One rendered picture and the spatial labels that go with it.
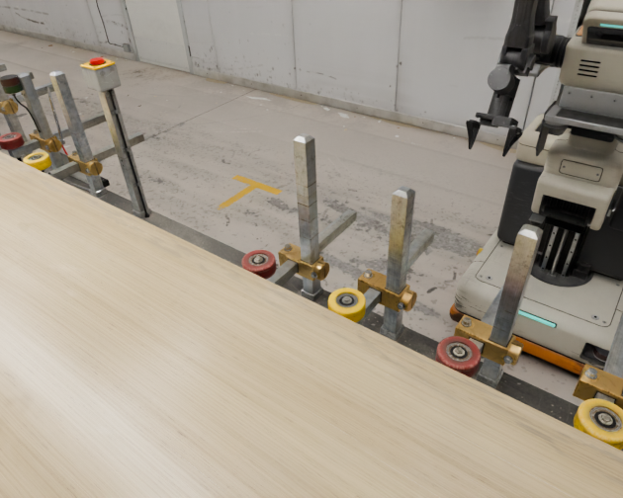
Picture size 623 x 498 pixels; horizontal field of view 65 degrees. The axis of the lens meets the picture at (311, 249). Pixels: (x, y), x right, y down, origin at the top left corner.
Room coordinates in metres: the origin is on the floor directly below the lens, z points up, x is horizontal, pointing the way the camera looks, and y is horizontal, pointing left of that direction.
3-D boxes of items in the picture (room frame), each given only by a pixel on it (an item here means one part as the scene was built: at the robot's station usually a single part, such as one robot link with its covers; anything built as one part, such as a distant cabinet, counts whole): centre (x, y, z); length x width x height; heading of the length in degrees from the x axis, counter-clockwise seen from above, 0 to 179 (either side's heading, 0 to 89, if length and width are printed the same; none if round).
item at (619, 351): (0.60, -0.58, 0.81); 0.43 x 0.03 x 0.04; 142
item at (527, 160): (1.63, -1.08, 0.59); 0.55 x 0.34 x 0.83; 52
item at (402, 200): (0.85, -0.19, 0.88); 0.04 x 0.04 x 0.48; 52
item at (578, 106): (1.33, -0.85, 0.99); 0.28 x 0.16 x 0.22; 52
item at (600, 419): (0.45, -0.46, 0.85); 0.08 x 0.08 x 0.11
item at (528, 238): (0.69, -0.39, 0.88); 0.04 x 0.04 x 0.48; 52
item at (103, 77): (1.46, 0.59, 1.18); 0.07 x 0.07 x 0.08; 52
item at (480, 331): (0.71, -0.37, 0.81); 0.14 x 0.06 x 0.05; 52
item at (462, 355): (0.60, -0.27, 0.85); 0.08 x 0.08 x 0.11
